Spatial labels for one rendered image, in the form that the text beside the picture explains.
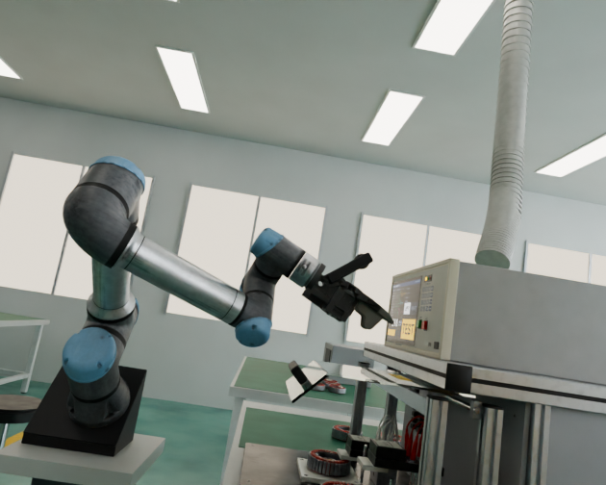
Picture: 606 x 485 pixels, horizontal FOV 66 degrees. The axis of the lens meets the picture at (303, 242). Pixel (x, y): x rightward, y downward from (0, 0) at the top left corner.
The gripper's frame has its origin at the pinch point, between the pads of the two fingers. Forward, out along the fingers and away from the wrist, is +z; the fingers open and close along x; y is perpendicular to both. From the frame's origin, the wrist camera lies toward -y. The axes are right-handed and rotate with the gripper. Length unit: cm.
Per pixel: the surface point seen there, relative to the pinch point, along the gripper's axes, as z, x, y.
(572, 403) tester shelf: 29.1, 25.7, -1.8
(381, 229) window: 38, -468, -157
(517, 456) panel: 26.4, 23.6, 11.0
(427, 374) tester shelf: 8.2, 16.4, 7.5
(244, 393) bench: -9, -153, 55
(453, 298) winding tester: 5.5, 14.8, -8.2
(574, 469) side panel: 35.5, 24.4, 7.3
